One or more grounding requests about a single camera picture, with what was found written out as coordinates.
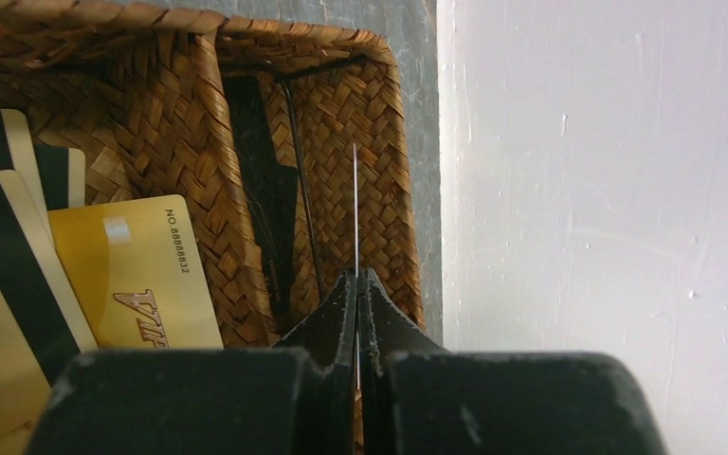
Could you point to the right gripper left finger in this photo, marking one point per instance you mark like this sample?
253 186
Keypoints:
296 397

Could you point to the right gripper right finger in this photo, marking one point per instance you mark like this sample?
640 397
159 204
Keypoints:
419 398

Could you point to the dark grey card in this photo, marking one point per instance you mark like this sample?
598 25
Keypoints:
356 265

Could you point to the gold card in basket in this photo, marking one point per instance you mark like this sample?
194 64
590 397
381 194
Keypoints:
75 278

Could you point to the brown wicker divided basket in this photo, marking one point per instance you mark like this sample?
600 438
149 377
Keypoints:
138 89

